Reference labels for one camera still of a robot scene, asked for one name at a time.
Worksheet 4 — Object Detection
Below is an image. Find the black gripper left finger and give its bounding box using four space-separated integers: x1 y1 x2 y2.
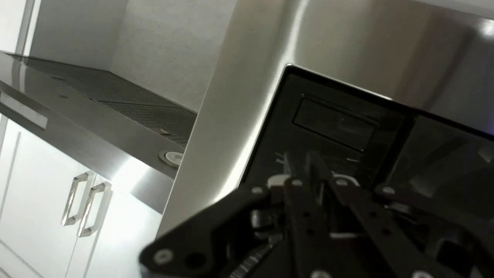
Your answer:
137 151 330 278

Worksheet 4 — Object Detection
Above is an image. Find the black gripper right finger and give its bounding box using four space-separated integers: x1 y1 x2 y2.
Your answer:
307 151 494 278

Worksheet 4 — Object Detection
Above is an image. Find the black glass microwave door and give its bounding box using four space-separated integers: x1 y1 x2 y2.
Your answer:
382 113 494 222

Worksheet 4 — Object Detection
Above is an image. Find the stainless steel built-in microwave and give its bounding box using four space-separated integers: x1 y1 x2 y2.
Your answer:
155 0 494 238

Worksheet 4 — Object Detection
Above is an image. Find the white tall upper cabinet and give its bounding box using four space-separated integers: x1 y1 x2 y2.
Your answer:
0 114 163 278

